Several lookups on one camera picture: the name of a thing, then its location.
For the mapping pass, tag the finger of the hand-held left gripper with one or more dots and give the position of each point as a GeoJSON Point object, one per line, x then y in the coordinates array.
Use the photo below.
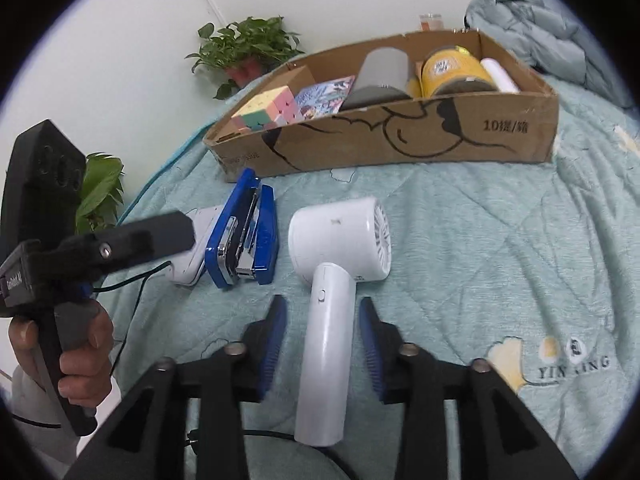
{"type": "Point", "coordinates": [150, 240]}

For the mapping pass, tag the potted green plant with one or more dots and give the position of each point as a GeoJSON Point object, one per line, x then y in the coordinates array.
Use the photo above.
{"type": "Point", "coordinates": [250, 45]}

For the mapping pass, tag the white rectangular box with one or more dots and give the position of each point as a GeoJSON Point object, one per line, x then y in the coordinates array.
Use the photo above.
{"type": "Point", "coordinates": [192, 266]}

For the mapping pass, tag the cardboard box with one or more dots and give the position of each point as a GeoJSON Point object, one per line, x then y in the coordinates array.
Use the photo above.
{"type": "Point", "coordinates": [450, 130]}

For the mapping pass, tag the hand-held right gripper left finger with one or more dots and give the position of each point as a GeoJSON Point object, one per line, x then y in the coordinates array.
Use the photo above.
{"type": "Point", "coordinates": [272, 345]}

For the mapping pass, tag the grey metal cylinder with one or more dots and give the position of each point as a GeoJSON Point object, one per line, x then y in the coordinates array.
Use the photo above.
{"type": "Point", "coordinates": [382, 75]}

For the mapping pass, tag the folded grey-blue quilt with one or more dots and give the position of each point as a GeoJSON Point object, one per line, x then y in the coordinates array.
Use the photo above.
{"type": "Point", "coordinates": [550, 40]}

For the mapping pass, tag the pastel puzzle cube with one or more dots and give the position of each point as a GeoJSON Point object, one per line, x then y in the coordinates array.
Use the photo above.
{"type": "Point", "coordinates": [265, 107]}

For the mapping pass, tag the blue stapler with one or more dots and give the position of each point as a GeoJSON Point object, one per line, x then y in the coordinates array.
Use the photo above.
{"type": "Point", "coordinates": [260, 230]}

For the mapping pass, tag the colourful picture book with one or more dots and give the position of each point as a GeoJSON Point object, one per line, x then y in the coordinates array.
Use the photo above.
{"type": "Point", "coordinates": [325, 95]}

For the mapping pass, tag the orange cup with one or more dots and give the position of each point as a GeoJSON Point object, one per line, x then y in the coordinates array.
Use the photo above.
{"type": "Point", "coordinates": [431, 22]}

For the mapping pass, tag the white tube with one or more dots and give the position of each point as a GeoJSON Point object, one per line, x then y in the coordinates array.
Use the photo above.
{"type": "Point", "coordinates": [500, 77]}

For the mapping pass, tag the white hair dryer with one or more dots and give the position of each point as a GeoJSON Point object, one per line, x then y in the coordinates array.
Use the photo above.
{"type": "Point", "coordinates": [320, 355]}

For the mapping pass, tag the person's left hand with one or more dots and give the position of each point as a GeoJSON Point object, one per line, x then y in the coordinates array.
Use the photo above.
{"type": "Point", "coordinates": [85, 380]}

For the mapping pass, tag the yellow jar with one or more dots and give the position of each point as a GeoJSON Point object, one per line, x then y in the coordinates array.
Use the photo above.
{"type": "Point", "coordinates": [452, 72]}

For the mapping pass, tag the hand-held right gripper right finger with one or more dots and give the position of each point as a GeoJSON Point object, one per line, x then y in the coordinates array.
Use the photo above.
{"type": "Point", "coordinates": [372, 345]}

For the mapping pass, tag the teal bed blanket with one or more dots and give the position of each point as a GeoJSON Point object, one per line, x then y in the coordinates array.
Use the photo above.
{"type": "Point", "coordinates": [475, 240]}

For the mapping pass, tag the large-leaf green plant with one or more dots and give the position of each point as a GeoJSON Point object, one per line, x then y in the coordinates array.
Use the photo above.
{"type": "Point", "coordinates": [100, 190]}

